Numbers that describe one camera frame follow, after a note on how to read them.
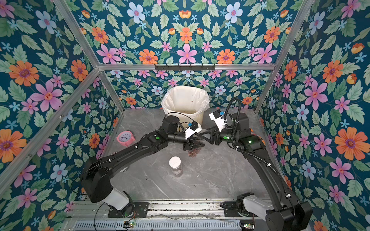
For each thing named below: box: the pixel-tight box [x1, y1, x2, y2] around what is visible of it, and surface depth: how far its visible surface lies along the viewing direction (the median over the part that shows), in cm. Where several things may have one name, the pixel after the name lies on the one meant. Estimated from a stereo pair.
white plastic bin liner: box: [161, 85, 211, 117], surface depth 95 cm
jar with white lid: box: [168, 155, 184, 178], surface depth 76 cm
